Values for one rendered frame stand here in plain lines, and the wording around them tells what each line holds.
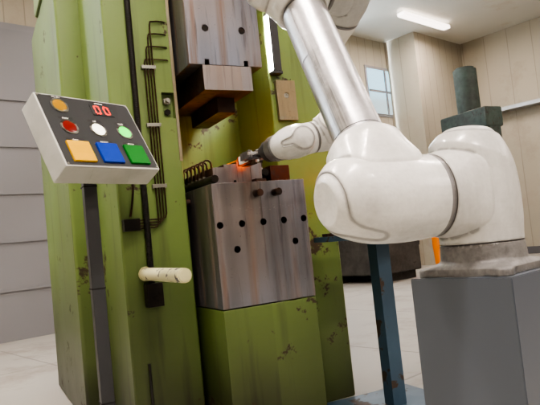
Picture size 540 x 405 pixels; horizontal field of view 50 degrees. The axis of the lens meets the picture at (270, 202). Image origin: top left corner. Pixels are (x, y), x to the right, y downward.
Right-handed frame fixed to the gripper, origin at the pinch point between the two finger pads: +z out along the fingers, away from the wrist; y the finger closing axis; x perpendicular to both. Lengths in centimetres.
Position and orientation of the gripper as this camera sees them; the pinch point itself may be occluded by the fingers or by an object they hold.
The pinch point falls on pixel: (248, 159)
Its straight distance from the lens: 212.3
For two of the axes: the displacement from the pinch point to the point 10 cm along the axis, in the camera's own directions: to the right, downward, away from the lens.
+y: 8.9, -0.6, 4.6
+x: -1.0, -9.9, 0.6
